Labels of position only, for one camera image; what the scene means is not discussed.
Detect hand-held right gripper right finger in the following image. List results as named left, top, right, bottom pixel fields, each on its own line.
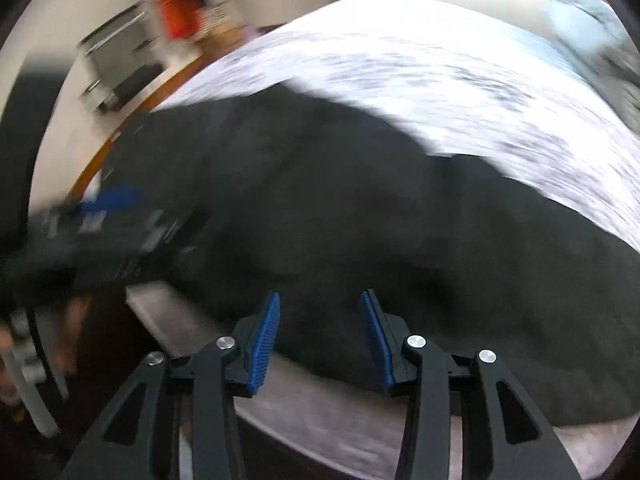
left=360, top=289, right=583, bottom=480

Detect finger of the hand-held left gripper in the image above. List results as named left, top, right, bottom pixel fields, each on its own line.
left=70, top=187, right=148, bottom=226

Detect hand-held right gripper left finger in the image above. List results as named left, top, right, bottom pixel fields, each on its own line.
left=60, top=290, right=282, bottom=480

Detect black pants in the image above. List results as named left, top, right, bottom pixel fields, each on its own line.
left=95, top=82, right=640, bottom=428

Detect person's left hand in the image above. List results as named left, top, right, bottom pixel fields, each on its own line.
left=50, top=296, right=95, bottom=376

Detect black mesh chair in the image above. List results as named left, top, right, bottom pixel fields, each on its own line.
left=75, top=2, right=166, bottom=113

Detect red bag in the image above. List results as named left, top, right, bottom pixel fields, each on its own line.
left=157, top=0, right=198, bottom=38

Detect white leaf-patterned mattress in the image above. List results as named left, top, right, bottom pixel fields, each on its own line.
left=125, top=0, right=640, bottom=480

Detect grey duvet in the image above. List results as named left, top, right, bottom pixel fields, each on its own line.
left=585, top=40, right=640, bottom=111

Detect pale blue pillow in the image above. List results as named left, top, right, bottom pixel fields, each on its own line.
left=545, top=0, right=618, bottom=56

